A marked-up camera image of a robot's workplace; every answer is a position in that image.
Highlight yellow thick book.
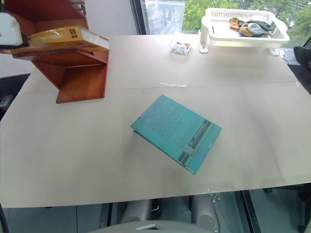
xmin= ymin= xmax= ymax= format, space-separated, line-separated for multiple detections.
xmin=11 ymin=25 xmax=111 ymax=54

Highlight dark grey sock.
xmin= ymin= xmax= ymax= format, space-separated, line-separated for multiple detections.
xmin=244 ymin=20 xmax=275 ymax=34

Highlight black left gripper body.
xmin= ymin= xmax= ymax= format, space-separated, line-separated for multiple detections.
xmin=0 ymin=35 xmax=31 ymax=50

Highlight silver right robot leg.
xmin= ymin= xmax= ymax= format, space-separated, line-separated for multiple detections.
xmin=191 ymin=193 xmax=220 ymax=231

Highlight black table frame leg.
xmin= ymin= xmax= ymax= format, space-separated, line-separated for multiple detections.
xmin=241 ymin=190 xmax=262 ymax=233

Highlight silver robot leg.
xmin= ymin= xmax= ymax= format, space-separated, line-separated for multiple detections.
xmin=121 ymin=199 xmax=153 ymax=224
xmin=191 ymin=193 xmax=220 ymax=231

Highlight light grey blue sock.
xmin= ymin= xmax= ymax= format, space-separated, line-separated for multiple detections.
xmin=247 ymin=23 xmax=264 ymax=35

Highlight tan orange sock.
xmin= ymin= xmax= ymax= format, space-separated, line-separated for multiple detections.
xmin=239 ymin=23 xmax=254 ymax=37

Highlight reddish-brown wooden bookshelf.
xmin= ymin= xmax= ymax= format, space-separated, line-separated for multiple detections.
xmin=0 ymin=0 xmax=109 ymax=104

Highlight small black device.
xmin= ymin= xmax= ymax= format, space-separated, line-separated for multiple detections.
xmin=0 ymin=95 xmax=14 ymax=109

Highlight grey robot torso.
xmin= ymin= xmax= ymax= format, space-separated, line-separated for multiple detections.
xmin=89 ymin=219 xmax=221 ymax=233

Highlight teal book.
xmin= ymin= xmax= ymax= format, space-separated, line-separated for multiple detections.
xmin=130 ymin=94 xmax=223 ymax=175

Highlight white plastic basket rack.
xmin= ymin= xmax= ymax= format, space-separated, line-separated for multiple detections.
xmin=199 ymin=7 xmax=291 ymax=57

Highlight brown cloth sock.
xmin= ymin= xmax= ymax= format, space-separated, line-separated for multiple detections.
xmin=229 ymin=17 xmax=242 ymax=32

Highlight clear packet colourful items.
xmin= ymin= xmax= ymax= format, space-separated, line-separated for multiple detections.
xmin=169 ymin=40 xmax=192 ymax=56

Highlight black chair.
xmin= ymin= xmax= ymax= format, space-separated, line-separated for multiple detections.
xmin=293 ymin=45 xmax=311 ymax=72

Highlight silver left robot leg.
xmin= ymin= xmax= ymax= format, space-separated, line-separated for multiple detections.
xmin=121 ymin=199 xmax=153 ymax=224

